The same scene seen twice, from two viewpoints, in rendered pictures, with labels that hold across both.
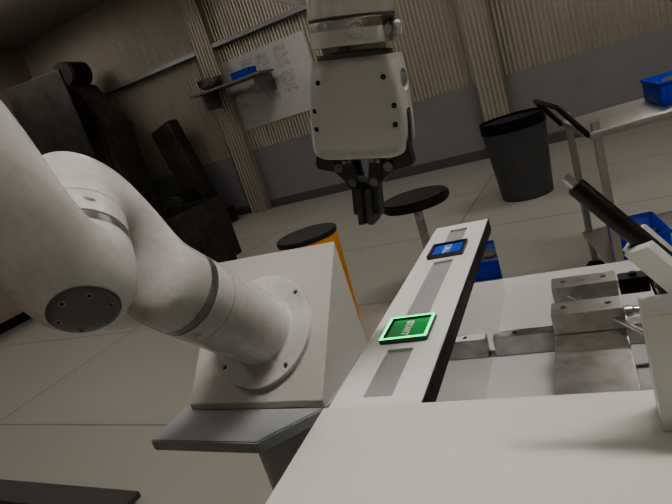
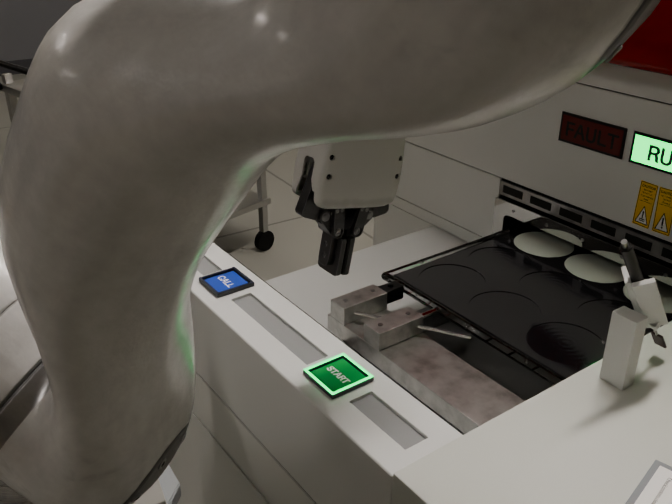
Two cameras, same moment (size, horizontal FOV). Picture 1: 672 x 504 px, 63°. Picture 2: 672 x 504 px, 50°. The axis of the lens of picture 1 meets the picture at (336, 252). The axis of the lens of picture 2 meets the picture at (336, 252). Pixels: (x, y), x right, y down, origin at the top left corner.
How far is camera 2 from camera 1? 0.62 m
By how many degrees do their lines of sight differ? 58
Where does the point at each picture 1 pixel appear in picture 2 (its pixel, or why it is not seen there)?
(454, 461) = (560, 457)
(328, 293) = not seen: hidden behind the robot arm
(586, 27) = not seen: outside the picture
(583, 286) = (366, 302)
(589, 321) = (402, 332)
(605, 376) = (456, 373)
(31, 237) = (175, 367)
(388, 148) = (385, 198)
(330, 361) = not seen: hidden behind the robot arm
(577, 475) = (625, 431)
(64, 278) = (179, 421)
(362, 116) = (376, 167)
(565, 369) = (424, 377)
